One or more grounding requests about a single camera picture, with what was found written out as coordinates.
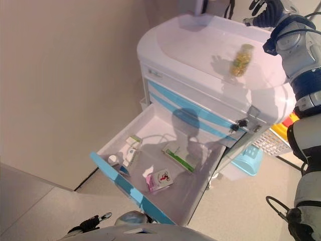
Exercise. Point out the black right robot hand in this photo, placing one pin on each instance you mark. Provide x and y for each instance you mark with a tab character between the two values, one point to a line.
273	10

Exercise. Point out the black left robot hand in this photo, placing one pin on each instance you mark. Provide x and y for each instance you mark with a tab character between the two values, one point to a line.
91	223

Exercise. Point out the blue fronted white drawer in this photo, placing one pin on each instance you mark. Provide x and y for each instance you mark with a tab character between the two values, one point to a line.
120	183

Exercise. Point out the clear bottle yellow capsules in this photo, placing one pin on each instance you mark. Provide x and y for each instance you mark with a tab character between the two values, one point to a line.
241	60

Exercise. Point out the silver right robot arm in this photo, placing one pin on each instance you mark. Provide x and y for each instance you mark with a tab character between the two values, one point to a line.
301	55

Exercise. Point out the white medicine box blue print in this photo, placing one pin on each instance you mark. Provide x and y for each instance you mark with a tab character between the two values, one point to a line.
130	157

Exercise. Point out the grey left robot leg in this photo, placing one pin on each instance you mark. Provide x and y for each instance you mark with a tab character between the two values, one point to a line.
131	218

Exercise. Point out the grey robot torso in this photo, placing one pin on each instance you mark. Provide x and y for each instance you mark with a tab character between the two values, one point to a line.
138	234

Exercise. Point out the small blue cup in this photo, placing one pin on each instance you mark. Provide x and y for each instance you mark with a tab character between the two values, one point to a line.
124	171

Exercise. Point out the small white capped bottle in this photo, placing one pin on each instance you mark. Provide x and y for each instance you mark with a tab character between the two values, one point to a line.
113	159

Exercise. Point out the white medical cart blue drawers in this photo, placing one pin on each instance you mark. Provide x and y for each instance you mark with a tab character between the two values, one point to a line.
195	45

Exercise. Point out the white packet red print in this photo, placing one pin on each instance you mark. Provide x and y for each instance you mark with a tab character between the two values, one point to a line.
164	178

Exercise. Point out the small white green box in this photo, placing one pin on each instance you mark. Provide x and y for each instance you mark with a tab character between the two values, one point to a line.
134	141

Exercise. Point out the green and white flat box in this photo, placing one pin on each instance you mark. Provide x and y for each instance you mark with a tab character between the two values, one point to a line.
179	159

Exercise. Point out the yellow sharps container red lid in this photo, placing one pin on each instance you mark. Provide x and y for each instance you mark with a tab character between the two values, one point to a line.
288	123

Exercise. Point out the black cart keys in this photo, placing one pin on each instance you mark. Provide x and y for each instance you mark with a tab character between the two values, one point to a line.
239	125

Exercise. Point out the white perforated side basket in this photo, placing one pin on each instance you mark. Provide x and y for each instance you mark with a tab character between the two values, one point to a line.
270	144

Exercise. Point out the blue lidded waste bin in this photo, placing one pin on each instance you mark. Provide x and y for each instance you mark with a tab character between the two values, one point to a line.
247	163

